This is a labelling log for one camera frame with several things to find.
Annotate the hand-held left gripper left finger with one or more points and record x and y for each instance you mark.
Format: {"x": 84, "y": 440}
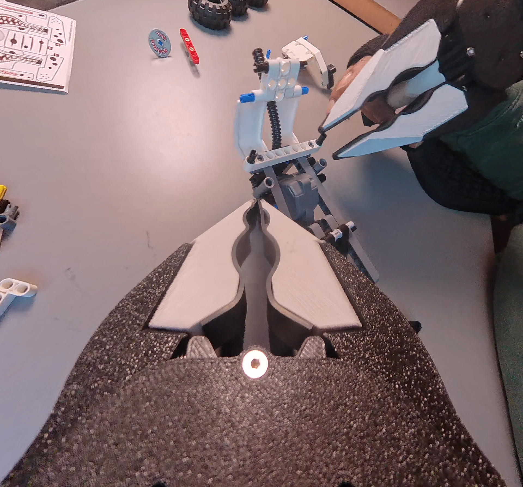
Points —
{"x": 200, "y": 291}

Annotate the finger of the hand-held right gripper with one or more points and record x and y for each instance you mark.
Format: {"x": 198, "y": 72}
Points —
{"x": 417, "y": 119}
{"x": 392, "y": 66}

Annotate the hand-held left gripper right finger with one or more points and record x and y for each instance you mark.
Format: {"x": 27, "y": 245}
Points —
{"x": 315, "y": 291}

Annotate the toy brick model car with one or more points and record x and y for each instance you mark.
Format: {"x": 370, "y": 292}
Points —
{"x": 253, "y": 127}

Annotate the person's right hand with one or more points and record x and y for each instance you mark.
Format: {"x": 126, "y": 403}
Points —
{"x": 347, "y": 72}

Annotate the white grey brick part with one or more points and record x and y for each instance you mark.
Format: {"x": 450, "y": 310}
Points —
{"x": 306, "y": 54}

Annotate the white angled brick piece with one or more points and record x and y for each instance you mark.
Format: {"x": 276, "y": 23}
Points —
{"x": 15, "y": 291}

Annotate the person's green sweatshirt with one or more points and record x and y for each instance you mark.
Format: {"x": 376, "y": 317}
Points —
{"x": 511, "y": 315}

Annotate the red brick beam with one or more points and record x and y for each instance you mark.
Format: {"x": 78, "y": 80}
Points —
{"x": 189, "y": 46}

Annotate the pile of small brick pieces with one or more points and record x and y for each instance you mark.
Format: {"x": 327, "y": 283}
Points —
{"x": 6, "y": 213}

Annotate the round grey disc piece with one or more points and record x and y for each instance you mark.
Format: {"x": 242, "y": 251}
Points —
{"x": 160, "y": 42}

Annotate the sticker sheet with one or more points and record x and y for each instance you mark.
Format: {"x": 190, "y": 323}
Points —
{"x": 33, "y": 46}

